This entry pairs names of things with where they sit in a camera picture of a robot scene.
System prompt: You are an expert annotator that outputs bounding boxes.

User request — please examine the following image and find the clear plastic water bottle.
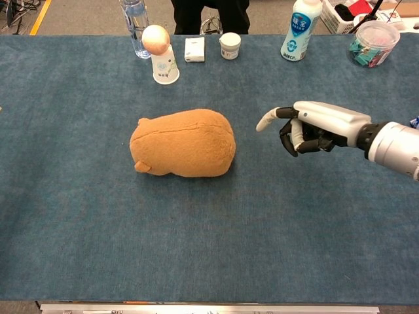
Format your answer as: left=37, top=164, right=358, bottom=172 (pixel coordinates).
left=118, top=0, right=152, bottom=60

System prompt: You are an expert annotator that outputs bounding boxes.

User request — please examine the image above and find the blue felt table cloth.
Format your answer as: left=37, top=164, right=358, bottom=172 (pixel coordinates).
left=0, top=32, right=419, bottom=305

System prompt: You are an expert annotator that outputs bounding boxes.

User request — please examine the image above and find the white paper cup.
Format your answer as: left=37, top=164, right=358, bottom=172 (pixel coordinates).
left=150, top=44, right=181, bottom=85

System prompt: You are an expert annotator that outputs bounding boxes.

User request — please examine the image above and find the small white carton box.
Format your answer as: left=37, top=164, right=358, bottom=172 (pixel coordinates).
left=184, top=37, right=206, bottom=63

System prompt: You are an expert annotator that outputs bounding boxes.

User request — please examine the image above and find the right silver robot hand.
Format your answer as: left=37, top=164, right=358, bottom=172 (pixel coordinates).
left=255, top=100, right=374, bottom=158

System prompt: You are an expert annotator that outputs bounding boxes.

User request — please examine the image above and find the white blue milk bottle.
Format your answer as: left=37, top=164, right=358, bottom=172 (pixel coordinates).
left=280, top=0, right=323, bottom=62

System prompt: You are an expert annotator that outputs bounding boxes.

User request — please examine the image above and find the black cable bundle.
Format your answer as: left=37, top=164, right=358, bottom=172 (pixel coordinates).
left=0, top=0, right=43, bottom=27

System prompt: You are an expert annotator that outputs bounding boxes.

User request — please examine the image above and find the cardboard box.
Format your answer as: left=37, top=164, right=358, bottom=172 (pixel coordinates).
left=376, top=0, right=419, bottom=19

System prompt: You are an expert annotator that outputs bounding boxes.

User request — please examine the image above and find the clear jar of clips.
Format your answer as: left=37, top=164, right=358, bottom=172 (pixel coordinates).
left=346, top=20, right=401, bottom=69

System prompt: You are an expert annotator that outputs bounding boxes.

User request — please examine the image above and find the small white lidded jar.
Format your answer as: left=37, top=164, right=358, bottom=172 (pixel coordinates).
left=219, top=31, right=242, bottom=60

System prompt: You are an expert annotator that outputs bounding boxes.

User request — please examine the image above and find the person in black clothes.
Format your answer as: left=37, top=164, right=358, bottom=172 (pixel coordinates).
left=170, top=0, right=251, bottom=35

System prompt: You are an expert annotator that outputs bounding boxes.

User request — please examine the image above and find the chrome stool frame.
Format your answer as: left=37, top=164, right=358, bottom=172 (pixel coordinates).
left=199, top=14, right=224, bottom=36

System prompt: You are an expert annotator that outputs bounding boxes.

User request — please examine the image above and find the yellow plush toy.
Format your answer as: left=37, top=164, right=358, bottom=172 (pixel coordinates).
left=129, top=108, right=237, bottom=179

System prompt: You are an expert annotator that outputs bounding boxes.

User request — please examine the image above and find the white plastic basket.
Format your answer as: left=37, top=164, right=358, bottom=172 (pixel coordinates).
left=319, top=0, right=377, bottom=35

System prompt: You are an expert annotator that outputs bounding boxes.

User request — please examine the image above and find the orange ball on cup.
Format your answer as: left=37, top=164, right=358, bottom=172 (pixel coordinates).
left=141, top=24, right=171, bottom=56

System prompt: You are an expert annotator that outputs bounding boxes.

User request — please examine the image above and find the aluminium profile rail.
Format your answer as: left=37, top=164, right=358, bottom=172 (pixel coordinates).
left=39, top=304, right=380, bottom=314

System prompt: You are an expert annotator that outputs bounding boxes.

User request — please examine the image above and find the black tripod rod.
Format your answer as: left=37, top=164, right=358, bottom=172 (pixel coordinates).
left=349, top=0, right=384, bottom=34

